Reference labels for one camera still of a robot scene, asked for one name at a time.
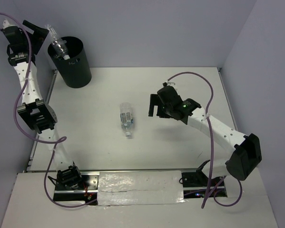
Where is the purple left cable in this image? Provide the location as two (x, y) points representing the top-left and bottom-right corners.
(0, 13), (99, 209)

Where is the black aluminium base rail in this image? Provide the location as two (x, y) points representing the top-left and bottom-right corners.
(52, 169), (228, 205)

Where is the black cylindrical bin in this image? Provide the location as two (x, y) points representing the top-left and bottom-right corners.
(48, 36), (92, 88)

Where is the silver tape patch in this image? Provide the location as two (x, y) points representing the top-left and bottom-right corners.
(97, 171), (185, 206)

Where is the purple cable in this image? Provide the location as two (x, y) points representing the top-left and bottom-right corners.
(166, 71), (243, 209)
(0, 13), (99, 209)

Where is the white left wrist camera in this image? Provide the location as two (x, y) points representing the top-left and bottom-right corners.
(2, 19), (13, 29)

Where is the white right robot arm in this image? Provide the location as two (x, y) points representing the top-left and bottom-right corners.
(148, 85), (262, 187)

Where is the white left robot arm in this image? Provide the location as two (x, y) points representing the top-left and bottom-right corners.
(2, 19), (83, 190)

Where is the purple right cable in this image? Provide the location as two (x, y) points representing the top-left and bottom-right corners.
(166, 71), (243, 209)

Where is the clear bottle with label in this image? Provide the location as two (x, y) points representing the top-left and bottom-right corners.
(119, 103), (134, 139)

